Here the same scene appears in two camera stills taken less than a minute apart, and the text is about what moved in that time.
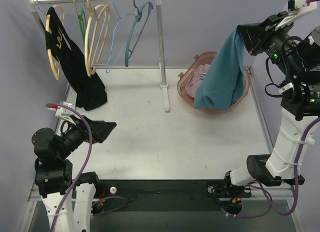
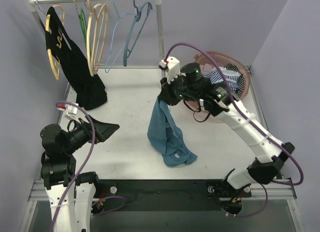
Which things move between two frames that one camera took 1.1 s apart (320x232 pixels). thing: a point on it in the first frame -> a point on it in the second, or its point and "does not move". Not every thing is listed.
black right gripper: x=258 y=34 -> x=167 y=90
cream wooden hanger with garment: x=47 y=25 does not move
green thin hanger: x=82 y=19 does not move
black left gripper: x=88 y=129 does not move
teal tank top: x=223 y=81 -> x=165 y=135
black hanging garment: x=88 y=90 does not move
